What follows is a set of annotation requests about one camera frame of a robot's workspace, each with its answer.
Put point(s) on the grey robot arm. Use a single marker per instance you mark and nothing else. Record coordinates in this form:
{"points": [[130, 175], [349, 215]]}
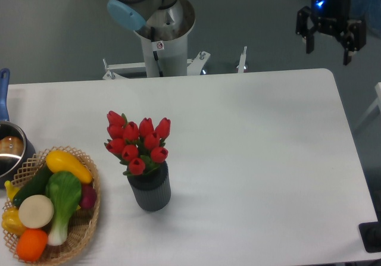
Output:
{"points": [[146, 8]]}

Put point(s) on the red tulip bouquet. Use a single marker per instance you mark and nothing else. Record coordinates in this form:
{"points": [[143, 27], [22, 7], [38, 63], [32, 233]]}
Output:
{"points": [[138, 147]]}

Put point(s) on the woven wicker basket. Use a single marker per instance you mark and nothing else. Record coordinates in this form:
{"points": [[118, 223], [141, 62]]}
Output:
{"points": [[81, 226]]}

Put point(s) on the orange fruit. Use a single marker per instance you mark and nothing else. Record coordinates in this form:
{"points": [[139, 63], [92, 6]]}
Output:
{"points": [[31, 245]]}

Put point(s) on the yellow bell pepper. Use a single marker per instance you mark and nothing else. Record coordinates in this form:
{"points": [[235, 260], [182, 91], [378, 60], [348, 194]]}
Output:
{"points": [[12, 223]]}

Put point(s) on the green bok choy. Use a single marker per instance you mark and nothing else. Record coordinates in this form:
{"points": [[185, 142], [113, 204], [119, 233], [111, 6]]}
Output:
{"points": [[65, 191]]}

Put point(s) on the white frame at right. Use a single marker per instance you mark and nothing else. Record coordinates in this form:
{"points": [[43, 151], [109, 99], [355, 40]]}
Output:
{"points": [[370, 113]]}

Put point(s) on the dark grey ribbed vase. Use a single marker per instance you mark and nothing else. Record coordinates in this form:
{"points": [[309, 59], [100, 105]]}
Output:
{"points": [[152, 191]]}

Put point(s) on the blue plastic bag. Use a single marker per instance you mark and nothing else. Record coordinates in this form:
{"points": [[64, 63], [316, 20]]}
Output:
{"points": [[368, 10]]}

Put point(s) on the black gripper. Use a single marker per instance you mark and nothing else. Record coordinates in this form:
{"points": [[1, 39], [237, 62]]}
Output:
{"points": [[331, 17]]}

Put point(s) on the yellow squash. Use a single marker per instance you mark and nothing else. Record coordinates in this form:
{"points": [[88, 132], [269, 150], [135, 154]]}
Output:
{"points": [[58, 160]]}

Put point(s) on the black device at table edge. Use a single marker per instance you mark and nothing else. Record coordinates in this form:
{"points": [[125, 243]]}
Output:
{"points": [[370, 235]]}

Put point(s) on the blue handled saucepan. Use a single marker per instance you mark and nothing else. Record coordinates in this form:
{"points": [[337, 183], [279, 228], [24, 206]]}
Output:
{"points": [[15, 146]]}

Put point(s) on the round beige onion slice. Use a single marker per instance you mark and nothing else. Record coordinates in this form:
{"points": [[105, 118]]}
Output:
{"points": [[36, 211]]}

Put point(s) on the yellow banana tip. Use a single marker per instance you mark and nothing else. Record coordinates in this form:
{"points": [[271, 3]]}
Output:
{"points": [[11, 190]]}

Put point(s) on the dark green cucumber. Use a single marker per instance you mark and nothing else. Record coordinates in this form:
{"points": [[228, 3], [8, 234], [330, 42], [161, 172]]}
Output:
{"points": [[35, 186]]}

